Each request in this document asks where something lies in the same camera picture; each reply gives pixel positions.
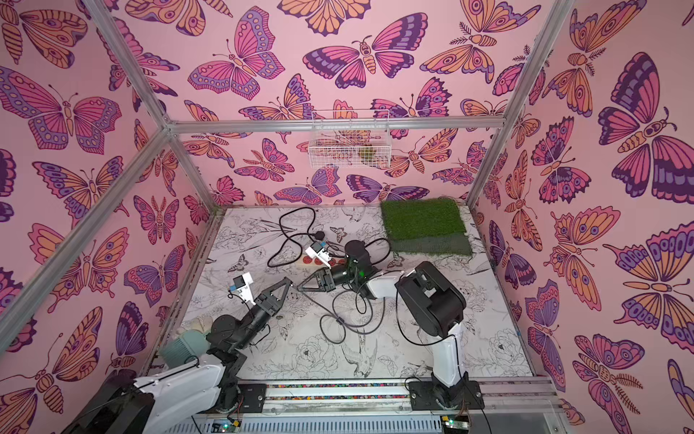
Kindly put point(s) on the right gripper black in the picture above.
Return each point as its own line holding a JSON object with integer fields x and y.
{"x": 328, "y": 276}

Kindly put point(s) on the white wire basket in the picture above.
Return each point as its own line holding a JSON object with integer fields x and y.
{"x": 350, "y": 138}

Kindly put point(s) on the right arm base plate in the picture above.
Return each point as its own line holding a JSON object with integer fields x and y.
{"x": 429, "y": 395}

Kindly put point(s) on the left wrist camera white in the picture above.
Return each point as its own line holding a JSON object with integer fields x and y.
{"x": 240, "y": 288}

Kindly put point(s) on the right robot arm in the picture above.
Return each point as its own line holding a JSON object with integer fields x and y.
{"x": 435, "y": 304}

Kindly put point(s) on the green artificial grass mat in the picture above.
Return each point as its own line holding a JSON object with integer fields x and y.
{"x": 433, "y": 226}

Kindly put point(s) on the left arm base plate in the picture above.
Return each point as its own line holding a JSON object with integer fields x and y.
{"x": 242, "y": 398}

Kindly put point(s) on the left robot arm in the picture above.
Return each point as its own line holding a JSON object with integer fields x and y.
{"x": 153, "y": 404}

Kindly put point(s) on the aluminium front rail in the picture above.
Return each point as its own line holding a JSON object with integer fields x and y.
{"x": 512, "y": 405}

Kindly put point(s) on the white red power strip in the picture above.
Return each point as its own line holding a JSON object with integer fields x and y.
{"x": 316, "y": 263}

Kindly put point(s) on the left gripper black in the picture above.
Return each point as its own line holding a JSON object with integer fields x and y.
{"x": 266, "y": 306}

